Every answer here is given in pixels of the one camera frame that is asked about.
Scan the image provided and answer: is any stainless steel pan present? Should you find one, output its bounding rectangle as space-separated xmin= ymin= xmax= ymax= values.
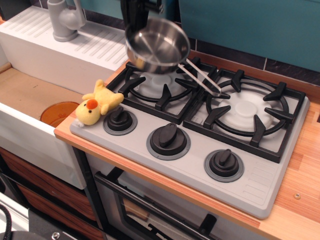
xmin=125 ymin=17 xmax=222 ymax=97

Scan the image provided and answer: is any white toy sink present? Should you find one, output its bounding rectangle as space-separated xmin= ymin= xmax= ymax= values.
xmin=0 ymin=6 xmax=128 ymax=190

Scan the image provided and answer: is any grey toy stove top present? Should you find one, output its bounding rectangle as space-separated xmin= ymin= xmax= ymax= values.
xmin=70 ymin=57 xmax=298 ymax=219

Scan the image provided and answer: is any black left stove knob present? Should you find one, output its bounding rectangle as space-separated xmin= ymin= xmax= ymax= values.
xmin=103 ymin=107 xmax=138 ymax=136

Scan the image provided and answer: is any grey toy faucet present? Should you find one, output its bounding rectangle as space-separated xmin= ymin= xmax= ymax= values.
xmin=47 ymin=0 xmax=86 ymax=42

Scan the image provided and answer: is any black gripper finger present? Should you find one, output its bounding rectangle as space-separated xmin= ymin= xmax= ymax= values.
xmin=120 ymin=0 xmax=137 ymax=26
xmin=134 ymin=0 xmax=151 ymax=30

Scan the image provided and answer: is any black right stove knob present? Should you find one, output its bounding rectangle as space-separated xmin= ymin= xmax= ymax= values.
xmin=204 ymin=149 xmax=245 ymax=183

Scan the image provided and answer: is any black right burner grate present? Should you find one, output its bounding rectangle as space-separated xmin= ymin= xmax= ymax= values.
xmin=183 ymin=69 xmax=310 ymax=164

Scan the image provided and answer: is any black burner grate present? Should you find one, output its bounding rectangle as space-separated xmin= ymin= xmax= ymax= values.
xmin=183 ymin=69 xmax=310 ymax=164
xmin=107 ymin=61 xmax=203 ymax=125

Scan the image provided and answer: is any black stove knob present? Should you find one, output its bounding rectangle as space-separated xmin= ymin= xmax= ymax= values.
xmin=103 ymin=107 xmax=138 ymax=136
xmin=146 ymin=122 xmax=191 ymax=161
xmin=204 ymin=149 xmax=245 ymax=183

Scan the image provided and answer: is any black left burner grate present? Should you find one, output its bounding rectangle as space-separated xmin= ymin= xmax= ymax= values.
xmin=107 ymin=61 xmax=203 ymax=125

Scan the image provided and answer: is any yellow stuffed duck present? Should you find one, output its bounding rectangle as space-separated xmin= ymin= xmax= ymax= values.
xmin=75 ymin=79 xmax=125 ymax=128

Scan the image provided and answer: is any wooden drawer front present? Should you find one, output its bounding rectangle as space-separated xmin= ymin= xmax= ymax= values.
xmin=0 ymin=147 xmax=106 ymax=240

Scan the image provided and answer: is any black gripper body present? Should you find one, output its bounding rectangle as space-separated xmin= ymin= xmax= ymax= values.
xmin=140 ymin=0 xmax=164 ymax=14

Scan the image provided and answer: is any black braided cable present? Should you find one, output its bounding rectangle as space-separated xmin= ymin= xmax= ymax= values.
xmin=0 ymin=204 xmax=13 ymax=240

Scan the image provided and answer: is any oven door with handle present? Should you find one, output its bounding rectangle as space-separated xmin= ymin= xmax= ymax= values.
xmin=93 ymin=166 xmax=251 ymax=240

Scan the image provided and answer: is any black middle stove knob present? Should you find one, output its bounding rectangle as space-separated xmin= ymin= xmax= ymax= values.
xmin=146 ymin=122 xmax=191 ymax=161

